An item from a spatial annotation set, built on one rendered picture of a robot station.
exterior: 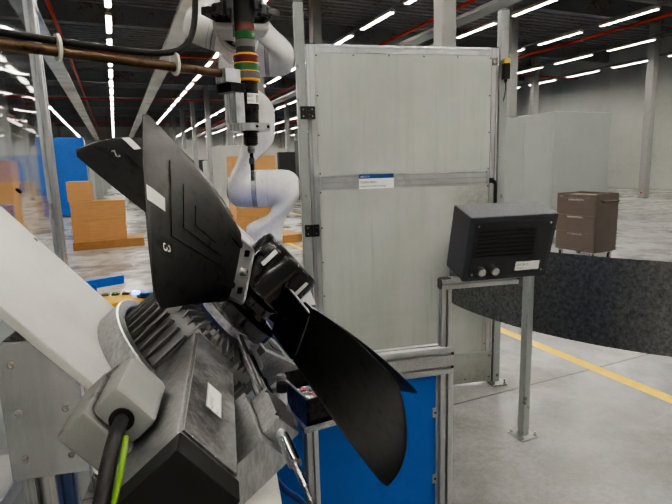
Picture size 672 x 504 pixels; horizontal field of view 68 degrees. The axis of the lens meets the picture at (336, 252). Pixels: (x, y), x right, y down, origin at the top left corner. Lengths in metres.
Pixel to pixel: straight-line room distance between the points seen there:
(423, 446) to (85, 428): 1.17
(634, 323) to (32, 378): 2.22
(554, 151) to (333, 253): 8.10
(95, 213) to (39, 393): 9.38
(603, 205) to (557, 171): 3.12
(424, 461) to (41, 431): 1.09
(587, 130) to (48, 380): 10.79
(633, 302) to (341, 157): 1.55
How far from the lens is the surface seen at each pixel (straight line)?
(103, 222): 10.17
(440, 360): 1.47
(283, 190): 1.57
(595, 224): 7.51
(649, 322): 2.49
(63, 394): 0.82
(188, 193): 0.61
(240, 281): 0.75
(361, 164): 2.79
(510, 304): 2.69
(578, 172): 11.01
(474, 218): 1.36
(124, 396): 0.55
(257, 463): 0.61
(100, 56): 0.79
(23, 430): 0.85
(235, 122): 0.88
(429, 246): 2.96
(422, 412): 1.53
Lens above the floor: 1.37
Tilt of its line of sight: 10 degrees down
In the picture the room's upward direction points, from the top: 2 degrees counter-clockwise
